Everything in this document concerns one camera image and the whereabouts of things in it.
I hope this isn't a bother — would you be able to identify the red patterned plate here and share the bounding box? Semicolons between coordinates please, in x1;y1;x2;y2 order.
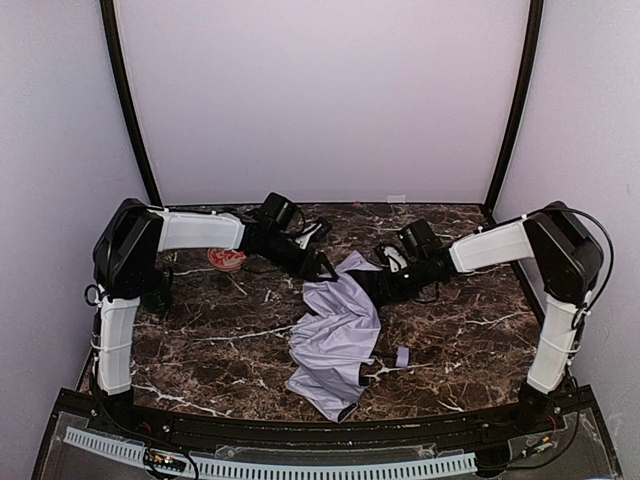
207;248;246;274

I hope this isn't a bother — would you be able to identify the black front table rail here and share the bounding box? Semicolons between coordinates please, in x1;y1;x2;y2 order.
54;387;596;454

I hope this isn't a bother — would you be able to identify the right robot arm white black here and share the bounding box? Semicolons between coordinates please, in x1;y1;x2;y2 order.
348;201;614;395

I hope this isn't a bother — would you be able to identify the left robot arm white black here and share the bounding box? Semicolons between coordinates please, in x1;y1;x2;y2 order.
85;193;338;396

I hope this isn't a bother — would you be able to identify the left black corner post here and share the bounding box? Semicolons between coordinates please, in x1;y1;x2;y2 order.
99;0;163;206

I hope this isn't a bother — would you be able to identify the right black corner post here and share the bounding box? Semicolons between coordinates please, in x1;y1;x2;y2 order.
483;0;544;218

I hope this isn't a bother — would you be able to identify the black corner post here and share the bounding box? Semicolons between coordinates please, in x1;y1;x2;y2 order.
99;0;163;206
483;0;544;218

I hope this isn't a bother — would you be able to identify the black cup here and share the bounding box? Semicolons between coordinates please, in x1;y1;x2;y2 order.
141;269;174;314

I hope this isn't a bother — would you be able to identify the lavender folding umbrella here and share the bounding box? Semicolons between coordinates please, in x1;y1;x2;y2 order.
286;251;382;423

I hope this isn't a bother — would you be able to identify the grey slotted cable duct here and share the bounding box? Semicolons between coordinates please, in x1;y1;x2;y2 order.
63;427;477;479

